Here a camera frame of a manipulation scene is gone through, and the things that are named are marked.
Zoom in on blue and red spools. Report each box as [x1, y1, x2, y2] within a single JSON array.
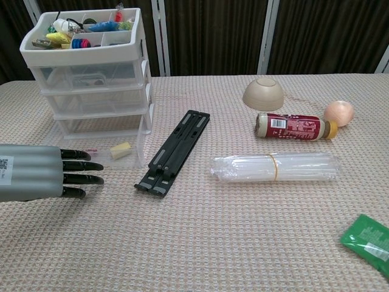
[[72, 38, 94, 49]]

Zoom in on green foil packet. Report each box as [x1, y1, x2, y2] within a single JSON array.
[[339, 214, 389, 273]]

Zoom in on yellow plastic trinket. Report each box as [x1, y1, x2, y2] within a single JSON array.
[[45, 32, 72, 46]]

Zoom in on beige upturned bowl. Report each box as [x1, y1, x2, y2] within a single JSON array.
[[242, 77, 286, 112]]

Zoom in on grey metal screen post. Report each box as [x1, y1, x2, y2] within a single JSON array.
[[257, 0, 280, 75], [24, 0, 47, 19], [375, 45, 389, 74], [151, 0, 171, 77]]

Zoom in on clear plastic drawer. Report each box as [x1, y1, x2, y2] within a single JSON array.
[[32, 60, 149, 91], [42, 121, 148, 170], [42, 86, 151, 119]]

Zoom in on bundle of clear straws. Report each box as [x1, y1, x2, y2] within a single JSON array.
[[210, 151, 340, 183]]

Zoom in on black folding laptop stand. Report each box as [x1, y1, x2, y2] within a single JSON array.
[[133, 109, 211, 199]]

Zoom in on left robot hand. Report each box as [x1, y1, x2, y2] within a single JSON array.
[[0, 143, 105, 204]]

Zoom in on red label drink bottle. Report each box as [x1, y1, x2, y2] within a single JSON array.
[[253, 112, 339, 142]]

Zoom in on beige woven tablecloth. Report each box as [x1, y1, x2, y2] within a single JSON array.
[[0, 72, 389, 292]]

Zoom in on blue plastic trinket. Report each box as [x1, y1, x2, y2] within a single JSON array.
[[89, 20, 118, 33]]

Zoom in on small yellow eraser block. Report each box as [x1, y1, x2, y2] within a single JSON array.
[[109, 141, 132, 159]]

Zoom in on white drawer organizer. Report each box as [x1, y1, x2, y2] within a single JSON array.
[[19, 7, 153, 141]]

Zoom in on red and pink packet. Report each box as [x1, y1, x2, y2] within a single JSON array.
[[114, 2, 125, 23]]

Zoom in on peach coloured ball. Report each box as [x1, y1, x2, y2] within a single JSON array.
[[323, 100, 356, 128]]

